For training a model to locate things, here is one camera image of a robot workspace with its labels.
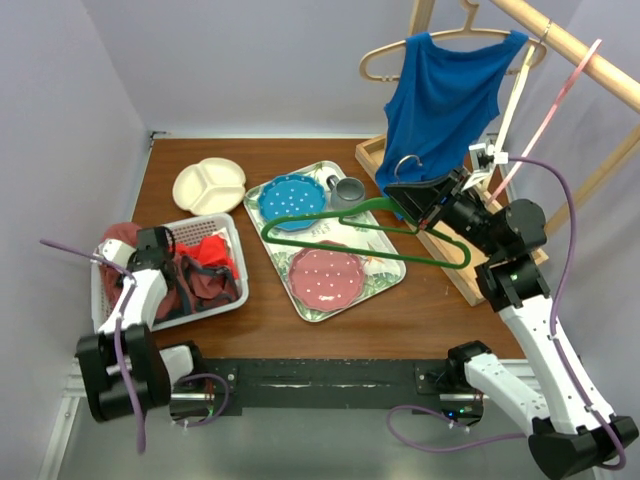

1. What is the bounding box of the blue tank top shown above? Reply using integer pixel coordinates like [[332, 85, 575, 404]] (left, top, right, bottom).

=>
[[375, 31, 528, 190]]

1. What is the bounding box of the white plastic basket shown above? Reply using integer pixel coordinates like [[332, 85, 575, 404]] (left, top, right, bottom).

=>
[[89, 213, 250, 334]]

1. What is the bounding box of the wooden clothes rack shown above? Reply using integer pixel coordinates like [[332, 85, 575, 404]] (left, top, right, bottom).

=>
[[355, 0, 639, 306]]

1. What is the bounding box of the cream divided plate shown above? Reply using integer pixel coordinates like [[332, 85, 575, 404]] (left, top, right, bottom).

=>
[[172, 157, 246, 216]]

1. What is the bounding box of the pink dotted plate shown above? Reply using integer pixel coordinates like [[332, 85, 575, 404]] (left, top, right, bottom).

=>
[[287, 248, 366, 313]]

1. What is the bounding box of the maroon motorcycle tank top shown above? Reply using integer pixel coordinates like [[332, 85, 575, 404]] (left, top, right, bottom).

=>
[[92, 222, 247, 333]]

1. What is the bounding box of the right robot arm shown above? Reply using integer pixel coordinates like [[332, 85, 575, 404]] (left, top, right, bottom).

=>
[[384, 168, 639, 479]]

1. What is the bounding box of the cream wooden hanger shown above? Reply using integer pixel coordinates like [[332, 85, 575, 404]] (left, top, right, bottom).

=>
[[494, 20, 553, 151]]

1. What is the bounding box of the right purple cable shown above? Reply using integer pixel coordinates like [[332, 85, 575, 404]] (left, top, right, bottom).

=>
[[387, 155, 627, 471]]

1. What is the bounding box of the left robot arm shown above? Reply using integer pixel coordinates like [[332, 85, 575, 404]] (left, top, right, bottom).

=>
[[76, 227, 207, 423]]

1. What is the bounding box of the beige plastic hanger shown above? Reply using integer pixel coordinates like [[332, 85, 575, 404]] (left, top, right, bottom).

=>
[[358, 0, 549, 84]]

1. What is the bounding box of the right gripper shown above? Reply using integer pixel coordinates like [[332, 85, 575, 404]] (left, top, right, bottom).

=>
[[385, 165, 504, 258]]

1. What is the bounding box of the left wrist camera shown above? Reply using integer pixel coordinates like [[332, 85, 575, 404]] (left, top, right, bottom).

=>
[[97, 238, 136, 268]]

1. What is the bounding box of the red tank top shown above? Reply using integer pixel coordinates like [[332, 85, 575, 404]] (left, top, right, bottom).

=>
[[176, 235, 236, 273]]

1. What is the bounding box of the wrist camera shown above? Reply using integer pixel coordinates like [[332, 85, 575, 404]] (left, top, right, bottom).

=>
[[468, 142, 509, 175], [97, 238, 136, 268]]

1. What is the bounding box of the aluminium rail frame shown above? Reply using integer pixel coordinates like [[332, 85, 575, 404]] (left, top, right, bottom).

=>
[[37, 352, 616, 480]]

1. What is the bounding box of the pink plastic hanger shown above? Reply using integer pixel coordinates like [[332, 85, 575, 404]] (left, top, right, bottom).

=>
[[487, 38, 602, 203]]

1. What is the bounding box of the blue dotted plate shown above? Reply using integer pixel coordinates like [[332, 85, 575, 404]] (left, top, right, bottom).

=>
[[257, 173, 328, 222]]

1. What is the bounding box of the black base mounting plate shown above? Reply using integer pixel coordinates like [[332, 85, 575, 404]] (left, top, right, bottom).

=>
[[169, 357, 486, 419]]

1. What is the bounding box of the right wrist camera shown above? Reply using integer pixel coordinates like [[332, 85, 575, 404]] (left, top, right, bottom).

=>
[[468, 142, 509, 175]]

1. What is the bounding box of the grey ceramic mug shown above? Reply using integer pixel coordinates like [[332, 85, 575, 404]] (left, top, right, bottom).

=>
[[326, 175, 366, 211]]

